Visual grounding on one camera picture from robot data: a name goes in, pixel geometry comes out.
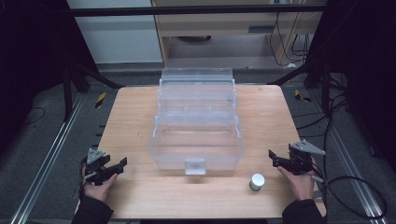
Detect dark curtain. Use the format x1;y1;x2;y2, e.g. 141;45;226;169
306;0;396;175
0;0;100;158

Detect small white round can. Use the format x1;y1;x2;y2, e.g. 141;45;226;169
248;173;266;192

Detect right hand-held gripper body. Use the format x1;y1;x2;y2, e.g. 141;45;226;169
287;139;327;175

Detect black looped gripper cable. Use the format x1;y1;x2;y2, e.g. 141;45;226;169
322;175;389;220

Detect person's left hand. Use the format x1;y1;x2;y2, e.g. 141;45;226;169
80;167;120;203

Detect black horizontal frame bar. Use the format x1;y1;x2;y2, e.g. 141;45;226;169
68;4;329;18

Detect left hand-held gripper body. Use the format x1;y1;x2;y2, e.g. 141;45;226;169
82;147;112;187

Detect person's right hand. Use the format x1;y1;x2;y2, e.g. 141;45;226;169
276;158;318;203

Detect light wooden desk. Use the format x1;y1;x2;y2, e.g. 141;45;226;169
150;0;329;68

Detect aluminium floor rail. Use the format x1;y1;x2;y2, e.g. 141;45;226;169
9;92;86;224
309;89;387;224

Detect black floor cables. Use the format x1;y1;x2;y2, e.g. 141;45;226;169
291;90;354;139

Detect white cabinet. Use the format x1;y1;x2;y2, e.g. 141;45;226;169
65;0;163;65

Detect black hanging cables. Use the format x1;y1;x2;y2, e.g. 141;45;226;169
268;11;314;68

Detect yellow black floor tape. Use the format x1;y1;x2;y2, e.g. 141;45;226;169
293;89;313;104
94;91;107;110

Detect thin black floor cable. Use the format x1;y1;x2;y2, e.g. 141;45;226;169
23;106;47;126

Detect clear plastic storage box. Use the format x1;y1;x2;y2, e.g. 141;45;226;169
148;67;246;176

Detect black metal stand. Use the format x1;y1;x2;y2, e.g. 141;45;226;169
61;57;126;123
266;57;332;118

